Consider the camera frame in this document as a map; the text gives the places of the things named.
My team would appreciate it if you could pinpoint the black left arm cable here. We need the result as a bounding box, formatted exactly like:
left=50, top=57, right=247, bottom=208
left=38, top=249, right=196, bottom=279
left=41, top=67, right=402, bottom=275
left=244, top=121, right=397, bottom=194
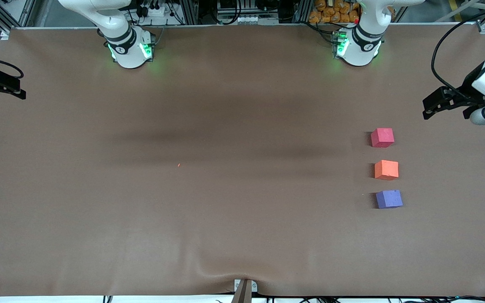
left=431, top=3, right=485, bottom=99

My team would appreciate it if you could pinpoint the white power strip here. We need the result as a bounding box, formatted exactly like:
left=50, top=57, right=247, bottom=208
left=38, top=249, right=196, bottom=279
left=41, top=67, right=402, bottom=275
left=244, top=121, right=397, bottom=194
left=139, top=2, right=176, bottom=17

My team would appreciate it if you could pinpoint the white terminal block row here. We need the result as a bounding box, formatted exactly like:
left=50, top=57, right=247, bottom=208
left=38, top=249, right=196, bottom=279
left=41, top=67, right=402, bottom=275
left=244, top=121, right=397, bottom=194
left=217, top=15, right=268, bottom=24

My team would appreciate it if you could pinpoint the purple foam block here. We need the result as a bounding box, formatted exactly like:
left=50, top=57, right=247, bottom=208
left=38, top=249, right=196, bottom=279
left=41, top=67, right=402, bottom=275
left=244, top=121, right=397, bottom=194
left=375, top=189, right=404, bottom=210

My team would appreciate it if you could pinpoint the brown table mat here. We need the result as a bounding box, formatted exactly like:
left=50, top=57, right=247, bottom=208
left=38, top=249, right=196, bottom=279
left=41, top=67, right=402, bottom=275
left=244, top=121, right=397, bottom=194
left=0, top=23, right=485, bottom=297

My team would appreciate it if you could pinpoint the orange foam block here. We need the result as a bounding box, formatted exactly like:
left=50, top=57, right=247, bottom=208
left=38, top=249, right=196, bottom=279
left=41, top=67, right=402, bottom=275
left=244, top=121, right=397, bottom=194
left=374, top=159, right=399, bottom=181

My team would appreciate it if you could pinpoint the small green-lit electronics board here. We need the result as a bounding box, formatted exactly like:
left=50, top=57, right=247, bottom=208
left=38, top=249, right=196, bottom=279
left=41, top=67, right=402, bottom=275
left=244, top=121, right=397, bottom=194
left=331, top=29, right=348, bottom=58

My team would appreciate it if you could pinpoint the bag of orange items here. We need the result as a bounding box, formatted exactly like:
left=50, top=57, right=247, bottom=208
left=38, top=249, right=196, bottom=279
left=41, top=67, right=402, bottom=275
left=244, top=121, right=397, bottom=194
left=309, top=0, right=360, bottom=24

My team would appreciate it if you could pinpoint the red foam block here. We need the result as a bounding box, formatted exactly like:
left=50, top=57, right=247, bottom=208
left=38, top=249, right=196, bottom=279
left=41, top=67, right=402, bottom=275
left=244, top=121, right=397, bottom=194
left=370, top=128, right=395, bottom=148

